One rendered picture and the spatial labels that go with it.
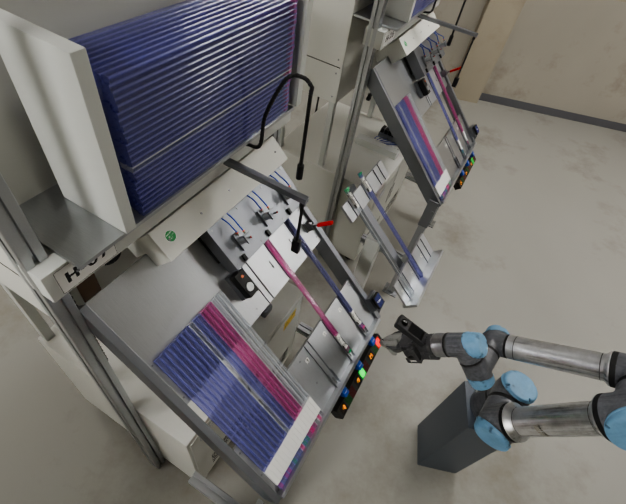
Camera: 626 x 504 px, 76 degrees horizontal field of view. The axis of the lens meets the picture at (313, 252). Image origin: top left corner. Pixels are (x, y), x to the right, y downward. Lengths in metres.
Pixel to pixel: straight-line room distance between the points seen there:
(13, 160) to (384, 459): 1.81
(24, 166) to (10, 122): 0.08
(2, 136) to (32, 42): 0.23
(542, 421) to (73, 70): 1.31
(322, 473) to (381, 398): 0.46
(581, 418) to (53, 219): 1.28
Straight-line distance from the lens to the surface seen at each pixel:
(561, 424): 1.33
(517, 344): 1.39
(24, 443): 2.23
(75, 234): 0.82
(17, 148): 0.86
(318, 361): 1.30
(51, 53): 0.64
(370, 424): 2.12
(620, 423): 1.21
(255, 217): 1.11
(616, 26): 5.01
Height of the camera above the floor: 1.96
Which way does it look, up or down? 49 degrees down
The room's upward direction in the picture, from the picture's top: 12 degrees clockwise
